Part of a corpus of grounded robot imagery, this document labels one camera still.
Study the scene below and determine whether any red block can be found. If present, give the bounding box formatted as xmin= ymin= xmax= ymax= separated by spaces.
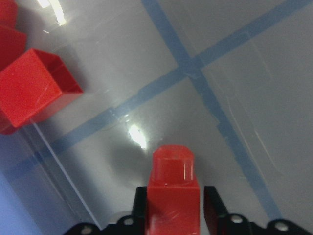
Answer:
xmin=0 ymin=0 xmax=27 ymax=70
xmin=0 ymin=49 xmax=83 ymax=135
xmin=146 ymin=145 xmax=200 ymax=235

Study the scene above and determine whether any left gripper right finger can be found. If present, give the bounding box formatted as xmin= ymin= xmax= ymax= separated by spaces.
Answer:
xmin=203 ymin=186 xmax=311 ymax=235

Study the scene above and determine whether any clear plastic storage box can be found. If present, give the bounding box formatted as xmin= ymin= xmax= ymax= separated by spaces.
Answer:
xmin=0 ymin=0 xmax=313 ymax=235

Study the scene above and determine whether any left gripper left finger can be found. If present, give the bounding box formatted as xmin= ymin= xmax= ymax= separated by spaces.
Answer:
xmin=65 ymin=187 xmax=147 ymax=235

